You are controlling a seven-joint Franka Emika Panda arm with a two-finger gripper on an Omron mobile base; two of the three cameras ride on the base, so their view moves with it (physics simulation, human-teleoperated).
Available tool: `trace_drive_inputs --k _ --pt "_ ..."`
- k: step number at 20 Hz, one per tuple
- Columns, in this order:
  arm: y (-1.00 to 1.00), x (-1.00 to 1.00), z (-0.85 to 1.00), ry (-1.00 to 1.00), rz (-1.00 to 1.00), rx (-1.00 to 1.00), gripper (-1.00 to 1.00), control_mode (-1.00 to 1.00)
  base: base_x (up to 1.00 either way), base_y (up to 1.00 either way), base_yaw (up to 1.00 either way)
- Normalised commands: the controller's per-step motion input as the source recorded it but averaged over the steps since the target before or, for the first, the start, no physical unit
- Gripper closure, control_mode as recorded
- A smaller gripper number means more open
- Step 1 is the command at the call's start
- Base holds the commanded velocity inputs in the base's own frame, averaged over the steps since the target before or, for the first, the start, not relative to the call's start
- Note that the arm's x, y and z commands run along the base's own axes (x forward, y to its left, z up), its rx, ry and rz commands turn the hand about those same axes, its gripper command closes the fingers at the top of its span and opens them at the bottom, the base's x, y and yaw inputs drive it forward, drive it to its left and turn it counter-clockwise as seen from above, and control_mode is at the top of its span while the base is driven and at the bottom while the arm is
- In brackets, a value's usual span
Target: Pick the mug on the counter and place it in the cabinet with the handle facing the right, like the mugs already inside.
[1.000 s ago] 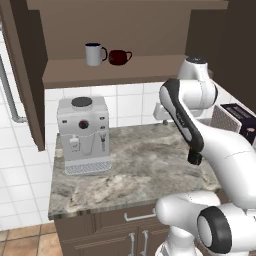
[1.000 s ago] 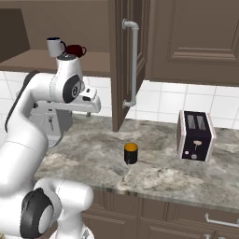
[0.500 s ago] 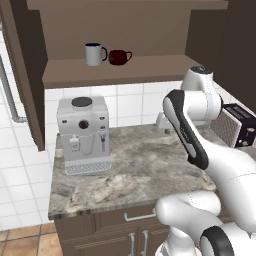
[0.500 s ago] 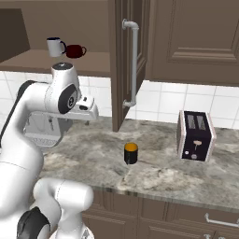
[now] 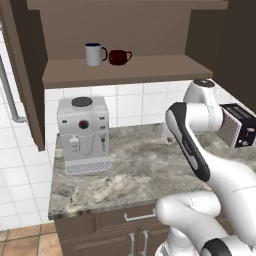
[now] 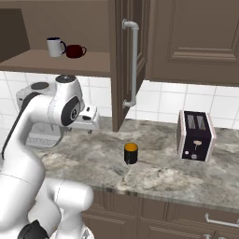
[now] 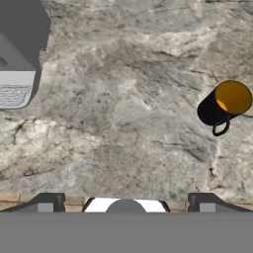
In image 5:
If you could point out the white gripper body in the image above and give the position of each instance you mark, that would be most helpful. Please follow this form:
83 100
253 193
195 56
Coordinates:
165 131

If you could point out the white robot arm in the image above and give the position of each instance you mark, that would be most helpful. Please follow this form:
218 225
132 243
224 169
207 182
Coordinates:
196 113

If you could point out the dark red mug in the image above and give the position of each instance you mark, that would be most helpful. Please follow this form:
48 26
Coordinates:
117 57

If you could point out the white mug with dark rim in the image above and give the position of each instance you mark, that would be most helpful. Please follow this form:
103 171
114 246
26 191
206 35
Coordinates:
94 55

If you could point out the white coffee machine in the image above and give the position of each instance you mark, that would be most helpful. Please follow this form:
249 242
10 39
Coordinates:
83 140

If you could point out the brown drawer front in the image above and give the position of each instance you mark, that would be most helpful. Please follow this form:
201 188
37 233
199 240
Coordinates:
110 218

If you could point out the brown base cupboard door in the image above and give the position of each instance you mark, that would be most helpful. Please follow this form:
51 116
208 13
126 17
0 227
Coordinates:
100 245
153 241

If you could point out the brown open wall cabinet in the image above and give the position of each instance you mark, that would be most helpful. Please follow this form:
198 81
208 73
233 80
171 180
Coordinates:
126 71

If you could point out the brown wall cabinet door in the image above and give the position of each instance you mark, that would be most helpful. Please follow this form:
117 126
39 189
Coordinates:
28 73
233 50

